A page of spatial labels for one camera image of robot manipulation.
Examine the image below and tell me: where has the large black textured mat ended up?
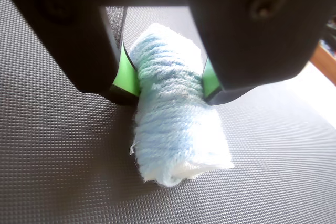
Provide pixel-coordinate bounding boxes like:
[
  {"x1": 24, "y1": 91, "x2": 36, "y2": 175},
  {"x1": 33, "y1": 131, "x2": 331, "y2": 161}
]
[{"x1": 0, "y1": 0, "x2": 336, "y2": 224}]

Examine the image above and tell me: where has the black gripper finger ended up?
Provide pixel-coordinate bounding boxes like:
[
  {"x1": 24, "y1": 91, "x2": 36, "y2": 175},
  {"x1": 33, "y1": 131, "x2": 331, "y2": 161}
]
[
  {"x1": 0, "y1": 0, "x2": 142, "y2": 107},
  {"x1": 183, "y1": 0, "x2": 336, "y2": 106}
]

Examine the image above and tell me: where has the brown wooden strip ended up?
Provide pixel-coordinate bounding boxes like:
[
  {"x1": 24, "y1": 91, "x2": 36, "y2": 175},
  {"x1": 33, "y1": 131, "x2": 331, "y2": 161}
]
[{"x1": 309, "y1": 42, "x2": 336, "y2": 86}]

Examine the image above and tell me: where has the blue white yarn-wrapped block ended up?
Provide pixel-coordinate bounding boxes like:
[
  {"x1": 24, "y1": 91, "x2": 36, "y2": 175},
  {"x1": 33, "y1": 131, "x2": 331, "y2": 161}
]
[{"x1": 129, "y1": 22, "x2": 235, "y2": 188}]

